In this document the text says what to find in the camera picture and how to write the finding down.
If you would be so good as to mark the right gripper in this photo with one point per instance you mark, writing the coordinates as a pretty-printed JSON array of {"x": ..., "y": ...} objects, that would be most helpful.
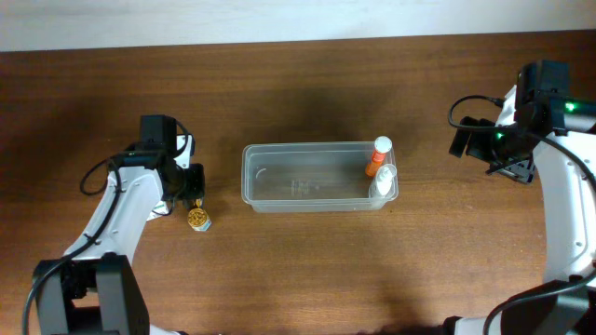
[{"x": 470, "y": 138}]

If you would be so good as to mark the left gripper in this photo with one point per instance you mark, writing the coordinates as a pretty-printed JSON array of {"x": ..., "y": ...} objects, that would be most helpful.
[{"x": 194, "y": 184}]

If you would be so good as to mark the dark bottle white cap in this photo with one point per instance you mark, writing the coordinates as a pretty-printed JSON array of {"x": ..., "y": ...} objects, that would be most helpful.
[{"x": 196, "y": 203}]

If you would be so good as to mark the orange tube white cap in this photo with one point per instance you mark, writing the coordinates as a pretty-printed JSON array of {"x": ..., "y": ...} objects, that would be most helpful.
[{"x": 381, "y": 147}]

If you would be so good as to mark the white spray bottle clear cap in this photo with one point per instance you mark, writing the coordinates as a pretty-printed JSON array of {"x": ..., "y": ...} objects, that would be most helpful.
[{"x": 383, "y": 181}]

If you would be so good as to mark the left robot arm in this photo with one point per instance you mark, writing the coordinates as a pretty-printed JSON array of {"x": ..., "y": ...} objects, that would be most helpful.
[{"x": 91, "y": 288}]

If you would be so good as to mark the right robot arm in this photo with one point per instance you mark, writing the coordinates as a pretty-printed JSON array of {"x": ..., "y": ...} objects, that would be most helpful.
[{"x": 542, "y": 133}]

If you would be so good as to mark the clear plastic container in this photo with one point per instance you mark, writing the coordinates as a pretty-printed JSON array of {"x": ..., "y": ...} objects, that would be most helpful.
[{"x": 310, "y": 177}]

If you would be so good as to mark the white Panadol box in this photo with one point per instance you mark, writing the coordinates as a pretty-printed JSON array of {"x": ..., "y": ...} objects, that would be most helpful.
[{"x": 159, "y": 210}]

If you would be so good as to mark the small jar gold lid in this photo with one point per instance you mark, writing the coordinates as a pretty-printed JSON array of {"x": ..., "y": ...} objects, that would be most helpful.
[{"x": 199, "y": 220}]

